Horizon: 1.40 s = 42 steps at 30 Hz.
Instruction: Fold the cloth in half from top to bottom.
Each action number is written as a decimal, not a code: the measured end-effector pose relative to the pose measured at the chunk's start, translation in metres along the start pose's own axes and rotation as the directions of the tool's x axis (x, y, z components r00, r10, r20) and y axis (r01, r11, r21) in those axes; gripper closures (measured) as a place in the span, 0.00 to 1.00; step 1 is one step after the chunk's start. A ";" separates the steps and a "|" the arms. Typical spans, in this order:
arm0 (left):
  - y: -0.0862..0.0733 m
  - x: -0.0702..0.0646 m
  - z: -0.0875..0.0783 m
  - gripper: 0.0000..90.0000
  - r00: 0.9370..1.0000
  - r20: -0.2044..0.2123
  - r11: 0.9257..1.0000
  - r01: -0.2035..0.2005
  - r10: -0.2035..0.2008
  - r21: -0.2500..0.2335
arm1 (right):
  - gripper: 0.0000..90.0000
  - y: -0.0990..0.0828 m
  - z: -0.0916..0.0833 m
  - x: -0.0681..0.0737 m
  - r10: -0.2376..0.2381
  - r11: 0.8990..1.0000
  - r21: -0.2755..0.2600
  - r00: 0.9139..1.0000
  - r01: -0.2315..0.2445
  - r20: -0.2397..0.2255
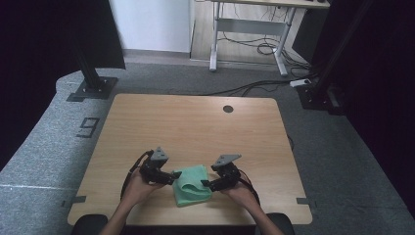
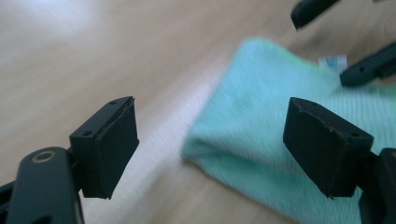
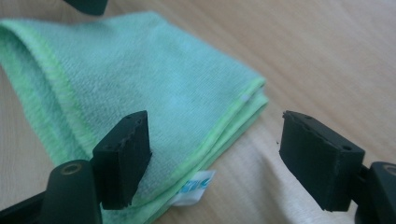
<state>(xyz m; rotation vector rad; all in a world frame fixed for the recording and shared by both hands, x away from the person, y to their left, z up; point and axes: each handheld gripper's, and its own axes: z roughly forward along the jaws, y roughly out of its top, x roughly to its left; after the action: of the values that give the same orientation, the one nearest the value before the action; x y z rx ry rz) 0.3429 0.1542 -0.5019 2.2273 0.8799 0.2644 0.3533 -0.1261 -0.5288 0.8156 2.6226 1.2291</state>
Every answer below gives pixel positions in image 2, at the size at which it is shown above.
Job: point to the green microfibre cloth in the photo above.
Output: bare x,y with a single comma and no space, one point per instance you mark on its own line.
249,124

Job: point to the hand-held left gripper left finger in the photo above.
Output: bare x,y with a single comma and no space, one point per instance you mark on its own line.
109,152

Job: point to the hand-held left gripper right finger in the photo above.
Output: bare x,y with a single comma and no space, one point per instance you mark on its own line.
323,149

